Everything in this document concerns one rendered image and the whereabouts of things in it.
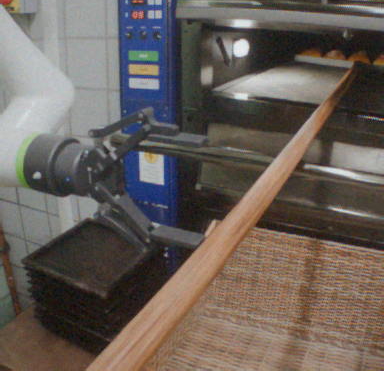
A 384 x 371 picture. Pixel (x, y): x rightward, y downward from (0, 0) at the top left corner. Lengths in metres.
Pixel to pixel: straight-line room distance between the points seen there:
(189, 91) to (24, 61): 0.55
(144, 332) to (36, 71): 0.54
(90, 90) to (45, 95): 0.59
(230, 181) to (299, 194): 0.19
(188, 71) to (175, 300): 0.88
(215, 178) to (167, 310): 0.88
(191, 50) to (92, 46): 0.31
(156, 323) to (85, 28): 1.10
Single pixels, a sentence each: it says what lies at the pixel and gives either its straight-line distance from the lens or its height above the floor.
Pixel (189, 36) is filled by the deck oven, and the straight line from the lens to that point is 1.17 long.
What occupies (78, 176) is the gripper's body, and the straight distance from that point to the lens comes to 0.64.
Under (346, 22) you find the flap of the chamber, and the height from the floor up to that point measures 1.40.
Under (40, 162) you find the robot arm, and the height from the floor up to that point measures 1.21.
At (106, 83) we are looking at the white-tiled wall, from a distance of 1.32.
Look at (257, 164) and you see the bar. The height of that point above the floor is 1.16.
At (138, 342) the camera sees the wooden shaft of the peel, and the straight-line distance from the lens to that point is 0.32.
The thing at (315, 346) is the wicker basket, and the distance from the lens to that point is 1.25.
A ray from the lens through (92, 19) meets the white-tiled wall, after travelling 1.32.
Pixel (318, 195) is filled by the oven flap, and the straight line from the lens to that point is 1.14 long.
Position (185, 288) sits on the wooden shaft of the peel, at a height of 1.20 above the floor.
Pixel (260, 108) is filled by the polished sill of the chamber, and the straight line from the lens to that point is 1.13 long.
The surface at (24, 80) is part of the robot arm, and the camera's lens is 0.77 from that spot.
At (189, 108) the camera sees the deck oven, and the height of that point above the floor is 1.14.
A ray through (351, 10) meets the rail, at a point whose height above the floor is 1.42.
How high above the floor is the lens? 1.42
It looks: 23 degrees down
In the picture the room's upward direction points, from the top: straight up
